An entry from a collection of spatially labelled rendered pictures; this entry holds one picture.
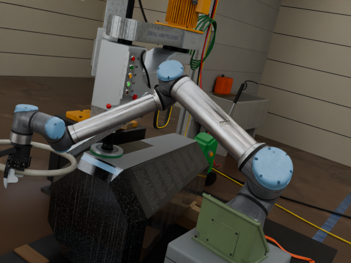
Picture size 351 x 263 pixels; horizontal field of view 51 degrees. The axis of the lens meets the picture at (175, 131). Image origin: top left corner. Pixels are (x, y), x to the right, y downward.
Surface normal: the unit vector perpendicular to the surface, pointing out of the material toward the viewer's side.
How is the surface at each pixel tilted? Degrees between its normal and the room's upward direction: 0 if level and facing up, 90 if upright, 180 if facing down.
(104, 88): 90
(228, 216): 90
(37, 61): 90
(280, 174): 51
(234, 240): 90
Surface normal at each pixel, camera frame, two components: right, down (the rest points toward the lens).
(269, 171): 0.01, -0.42
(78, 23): 0.80, 0.31
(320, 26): -0.58, 0.10
